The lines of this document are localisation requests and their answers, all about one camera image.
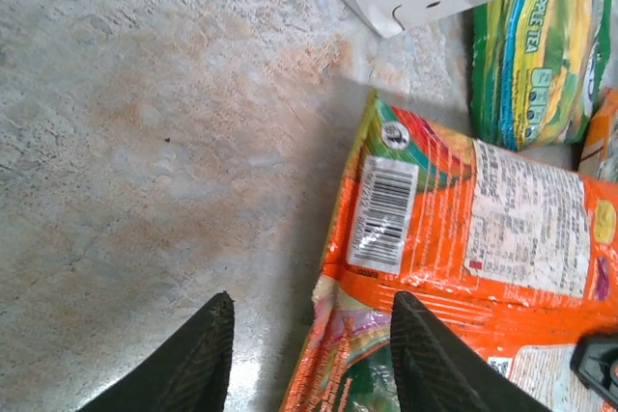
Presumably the green Fox's candy bag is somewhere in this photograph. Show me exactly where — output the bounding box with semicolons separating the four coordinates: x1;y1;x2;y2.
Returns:
470;0;618;152

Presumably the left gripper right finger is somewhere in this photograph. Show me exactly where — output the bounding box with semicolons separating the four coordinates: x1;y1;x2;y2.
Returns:
389;290;551;412

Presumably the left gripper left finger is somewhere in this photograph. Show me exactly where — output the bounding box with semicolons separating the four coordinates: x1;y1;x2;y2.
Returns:
79;290;237;412

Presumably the small orange snack packet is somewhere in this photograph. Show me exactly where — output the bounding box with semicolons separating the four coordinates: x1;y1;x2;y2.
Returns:
576;88;618;184

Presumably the large orange candy bag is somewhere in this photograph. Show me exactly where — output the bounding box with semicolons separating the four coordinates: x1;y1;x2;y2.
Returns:
279;88;618;412

